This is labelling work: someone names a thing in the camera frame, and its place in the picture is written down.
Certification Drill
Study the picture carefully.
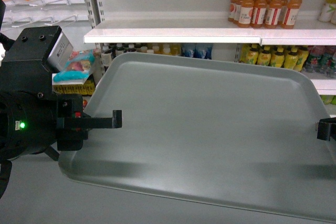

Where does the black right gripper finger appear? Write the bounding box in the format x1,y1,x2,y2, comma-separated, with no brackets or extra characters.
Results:
317,117,336,141

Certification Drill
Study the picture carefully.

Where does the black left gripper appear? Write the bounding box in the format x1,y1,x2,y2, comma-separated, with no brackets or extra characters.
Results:
55,94,122,151

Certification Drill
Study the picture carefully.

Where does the grey rectangular tray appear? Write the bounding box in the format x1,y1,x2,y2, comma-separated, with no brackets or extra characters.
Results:
59,53,335,222

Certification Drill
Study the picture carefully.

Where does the teal snack bag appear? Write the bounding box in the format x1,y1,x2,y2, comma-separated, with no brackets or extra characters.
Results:
53,49,100,82

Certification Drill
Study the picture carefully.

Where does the white middle shelf board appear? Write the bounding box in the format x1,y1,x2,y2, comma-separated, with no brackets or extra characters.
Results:
83,19,335,46

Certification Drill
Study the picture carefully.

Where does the white perforated shelf upright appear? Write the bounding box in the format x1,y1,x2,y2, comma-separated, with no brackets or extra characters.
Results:
80,0,106,29

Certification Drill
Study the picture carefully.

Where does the orange juice bottle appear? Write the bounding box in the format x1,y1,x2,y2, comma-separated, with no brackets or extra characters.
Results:
238,0,254,28

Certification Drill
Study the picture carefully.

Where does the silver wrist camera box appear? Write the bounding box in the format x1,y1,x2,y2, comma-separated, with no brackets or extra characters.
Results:
47,32,73,73

